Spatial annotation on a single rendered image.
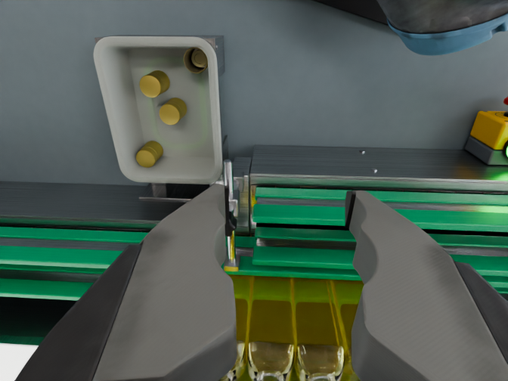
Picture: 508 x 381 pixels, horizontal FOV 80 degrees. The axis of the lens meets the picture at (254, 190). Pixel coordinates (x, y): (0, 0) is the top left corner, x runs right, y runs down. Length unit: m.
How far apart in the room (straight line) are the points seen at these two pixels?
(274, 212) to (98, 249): 0.29
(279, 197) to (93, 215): 0.33
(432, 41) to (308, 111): 0.26
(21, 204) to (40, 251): 0.14
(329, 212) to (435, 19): 0.23
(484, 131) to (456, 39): 0.30
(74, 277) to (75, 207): 0.12
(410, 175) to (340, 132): 0.15
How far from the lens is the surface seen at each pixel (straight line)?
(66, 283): 0.63
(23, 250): 0.61
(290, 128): 0.57
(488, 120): 0.62
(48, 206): 0.67
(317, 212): 0.41
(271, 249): 0.46
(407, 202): 0.48
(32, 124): 0.73
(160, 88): 0.52
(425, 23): 0.35
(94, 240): 0.57
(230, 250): 0.44
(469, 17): 0.34
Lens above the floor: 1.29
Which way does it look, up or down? 60 degrees down
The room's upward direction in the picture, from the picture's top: 173 degrees counter-clockwise
